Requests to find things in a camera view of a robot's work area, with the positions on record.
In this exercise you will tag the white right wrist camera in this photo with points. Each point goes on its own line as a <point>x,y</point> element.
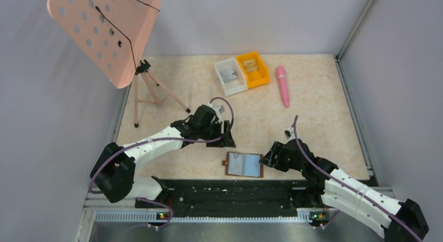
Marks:
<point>289,133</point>

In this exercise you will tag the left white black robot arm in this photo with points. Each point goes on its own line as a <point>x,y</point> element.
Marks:
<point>114,172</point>

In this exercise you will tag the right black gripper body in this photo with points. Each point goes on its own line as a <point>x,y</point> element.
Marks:
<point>274,156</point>

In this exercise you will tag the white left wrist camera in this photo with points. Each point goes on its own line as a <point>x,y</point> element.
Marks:
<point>219,109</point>

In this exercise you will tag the brown leather card holder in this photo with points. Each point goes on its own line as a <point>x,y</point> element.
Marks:
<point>243,165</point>

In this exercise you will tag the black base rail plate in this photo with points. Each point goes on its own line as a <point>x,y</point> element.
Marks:
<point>241,198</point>

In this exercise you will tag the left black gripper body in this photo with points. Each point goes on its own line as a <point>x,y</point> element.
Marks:
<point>221,135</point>

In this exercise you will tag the pink marker pen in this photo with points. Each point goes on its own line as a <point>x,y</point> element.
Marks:
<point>282,84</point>

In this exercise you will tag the tan item in yellow bin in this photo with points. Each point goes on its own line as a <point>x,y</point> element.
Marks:
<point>250,66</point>

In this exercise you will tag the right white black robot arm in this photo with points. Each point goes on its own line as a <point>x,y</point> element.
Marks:
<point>389,218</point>

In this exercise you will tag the pink perforated music stand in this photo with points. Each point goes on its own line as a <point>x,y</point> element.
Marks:
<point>113,34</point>

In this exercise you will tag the white plastic bin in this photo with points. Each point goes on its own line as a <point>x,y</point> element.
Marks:
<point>233,87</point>

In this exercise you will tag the small item in white bin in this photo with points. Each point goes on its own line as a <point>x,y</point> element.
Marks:
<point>228,75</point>

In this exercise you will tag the yellow plastic bin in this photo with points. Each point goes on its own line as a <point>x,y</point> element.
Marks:
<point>259,77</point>

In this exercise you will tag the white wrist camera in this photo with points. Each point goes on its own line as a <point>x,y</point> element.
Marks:
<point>219,109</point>
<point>289,133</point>

